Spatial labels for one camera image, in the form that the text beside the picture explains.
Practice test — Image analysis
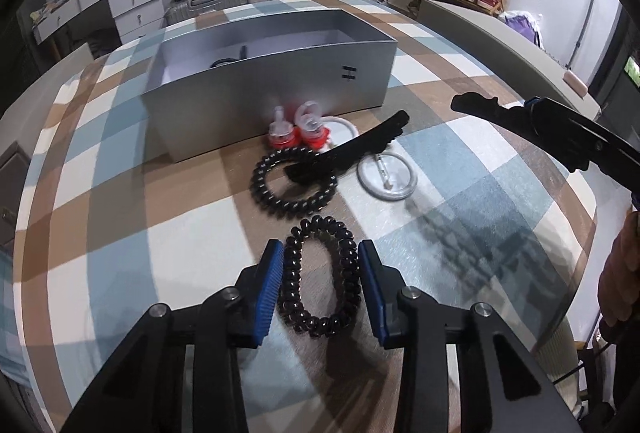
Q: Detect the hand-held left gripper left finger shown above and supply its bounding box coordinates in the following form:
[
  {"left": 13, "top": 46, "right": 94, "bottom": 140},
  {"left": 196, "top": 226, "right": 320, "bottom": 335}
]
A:
[{"left": 60, "top": 239, "right": 285, "bottom": 433}]

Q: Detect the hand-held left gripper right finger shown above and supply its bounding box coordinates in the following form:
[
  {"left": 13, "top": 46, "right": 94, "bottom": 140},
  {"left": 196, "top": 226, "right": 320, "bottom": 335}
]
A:
[{"left": 357, "top": 239, "right": 583, "bottom": 433}]

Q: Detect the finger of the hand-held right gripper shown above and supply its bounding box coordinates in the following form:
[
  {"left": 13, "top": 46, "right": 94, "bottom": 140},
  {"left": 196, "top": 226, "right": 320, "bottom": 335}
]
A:
[
  {"left": 524, "top": 96, "right": 640, "bottom": 193},
  {"left": 450, "top": 93, "right": 596, "bottom": 173}
]

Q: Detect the black spiral hair tie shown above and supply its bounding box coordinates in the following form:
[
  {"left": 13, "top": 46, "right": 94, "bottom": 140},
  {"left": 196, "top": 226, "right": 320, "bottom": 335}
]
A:
[
  {"left": 251, "top": 148, "right": 339, "bottom": 217},
  {"left": 277, "top": 214, "right": 362, "bottom": 339}
]

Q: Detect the white round pin badge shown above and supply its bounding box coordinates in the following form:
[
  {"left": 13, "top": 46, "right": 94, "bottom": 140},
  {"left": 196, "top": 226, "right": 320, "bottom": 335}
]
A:
[
  {"left": 357, "top": 152, "right": 418, "bottom": 202},
  {"left": 320, "top": 116, "right": 359, "bottom": 149}
]

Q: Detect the black hair clip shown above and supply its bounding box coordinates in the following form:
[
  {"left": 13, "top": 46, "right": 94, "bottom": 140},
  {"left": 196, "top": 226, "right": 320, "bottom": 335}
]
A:
[{"left": 284, "top": 110, "right": 412, "bottom": 186}]

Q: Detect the silver cardboard box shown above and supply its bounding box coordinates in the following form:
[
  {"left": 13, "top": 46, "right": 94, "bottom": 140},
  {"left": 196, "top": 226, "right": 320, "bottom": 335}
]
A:
[{"left": 140, "top": 8, "right": 398, "bottom": 162}]

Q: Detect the person's right hand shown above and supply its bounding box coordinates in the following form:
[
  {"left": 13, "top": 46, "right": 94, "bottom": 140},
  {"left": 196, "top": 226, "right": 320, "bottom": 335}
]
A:
[{"left": 597, "top": 208, "right": 640, "bottom": 344}]

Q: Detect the small pink pouch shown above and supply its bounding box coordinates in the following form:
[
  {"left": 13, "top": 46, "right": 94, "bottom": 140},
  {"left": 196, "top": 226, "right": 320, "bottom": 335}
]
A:
[{"left": 562, "top": 70, "right": 589, "bottom": 97}]

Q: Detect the light grey bench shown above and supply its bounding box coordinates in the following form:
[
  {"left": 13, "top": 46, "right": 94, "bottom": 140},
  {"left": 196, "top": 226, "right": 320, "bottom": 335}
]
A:
[{"left": 417, "top": 0, "right": 601, "bottom": 114}]

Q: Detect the plaid tablecloth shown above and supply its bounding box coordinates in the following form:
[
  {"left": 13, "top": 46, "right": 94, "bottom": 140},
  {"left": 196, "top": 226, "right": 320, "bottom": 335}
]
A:
[{"left": 15, "top": 0, "right": 601, "bottom": 433}]

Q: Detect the purple bag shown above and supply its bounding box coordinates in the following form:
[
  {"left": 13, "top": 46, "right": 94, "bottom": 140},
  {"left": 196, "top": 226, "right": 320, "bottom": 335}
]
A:
[{"left": 500, "top": 10, "right": 543, "bottom": 46}]

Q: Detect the thin black hair band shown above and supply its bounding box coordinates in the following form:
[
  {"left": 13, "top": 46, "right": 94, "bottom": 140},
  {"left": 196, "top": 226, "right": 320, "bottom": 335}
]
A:
[{"left": 210, "top": 44, "right": 249, "bottom": 68}]

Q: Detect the silver suitcase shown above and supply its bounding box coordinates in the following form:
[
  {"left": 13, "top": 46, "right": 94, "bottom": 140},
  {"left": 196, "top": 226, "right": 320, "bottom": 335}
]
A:
[{"left": 165, "top": 0, "right": 251, "bottom": 28}]

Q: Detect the white dresser with drawers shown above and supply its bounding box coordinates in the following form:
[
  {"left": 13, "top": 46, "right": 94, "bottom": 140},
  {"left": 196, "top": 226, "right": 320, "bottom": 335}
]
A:
[{"left": 32, "top": 0, "right": 166, "bottom": 46}]

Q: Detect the grey wall pipe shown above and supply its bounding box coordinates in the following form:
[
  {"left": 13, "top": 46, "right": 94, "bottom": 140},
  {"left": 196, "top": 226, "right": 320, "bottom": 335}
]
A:
[{"left": 569, "top": 0, "right": 601, "bottom": 70}]

